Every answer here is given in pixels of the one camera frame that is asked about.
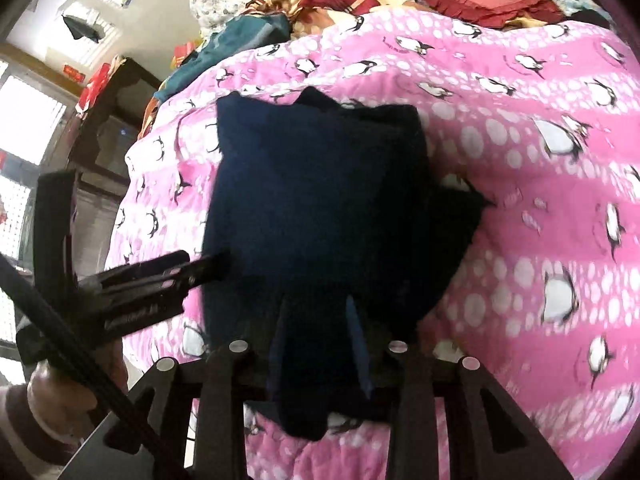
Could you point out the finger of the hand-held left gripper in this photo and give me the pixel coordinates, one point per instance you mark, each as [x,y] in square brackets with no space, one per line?
[150,297]
[165,269]

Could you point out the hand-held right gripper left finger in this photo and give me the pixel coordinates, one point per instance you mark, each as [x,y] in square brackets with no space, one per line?
[279,345]

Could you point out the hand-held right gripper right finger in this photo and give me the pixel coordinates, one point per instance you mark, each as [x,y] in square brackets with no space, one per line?
[357,340]

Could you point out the navy blue sweater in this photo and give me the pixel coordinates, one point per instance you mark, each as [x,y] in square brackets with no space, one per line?
[310,185]

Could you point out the person's left forearm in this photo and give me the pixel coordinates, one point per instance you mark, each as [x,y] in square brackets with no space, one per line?
[17,430]

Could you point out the person's left hand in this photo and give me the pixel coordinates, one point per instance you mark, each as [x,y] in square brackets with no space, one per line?
[60,395]

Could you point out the dark wooden nightstand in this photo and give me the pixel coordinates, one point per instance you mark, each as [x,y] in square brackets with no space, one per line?
[115,135]

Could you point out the window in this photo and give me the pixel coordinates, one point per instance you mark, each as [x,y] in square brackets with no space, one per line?
[30,110]

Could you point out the tall red box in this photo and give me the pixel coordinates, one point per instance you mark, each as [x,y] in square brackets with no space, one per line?
[95,85]

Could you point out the red paper sticker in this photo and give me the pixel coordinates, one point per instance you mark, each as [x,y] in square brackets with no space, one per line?
[72,72]

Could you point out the black hanging cloth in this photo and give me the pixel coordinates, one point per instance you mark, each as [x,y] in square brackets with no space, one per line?
[82,27]

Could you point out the small red box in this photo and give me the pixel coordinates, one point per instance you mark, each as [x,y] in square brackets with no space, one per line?
[183,51]

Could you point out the pink penguin blanket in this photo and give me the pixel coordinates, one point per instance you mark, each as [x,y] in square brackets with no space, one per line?
[500,160]

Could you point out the teal cloth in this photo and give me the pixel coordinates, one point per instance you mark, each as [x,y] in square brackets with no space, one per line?
[235,40]

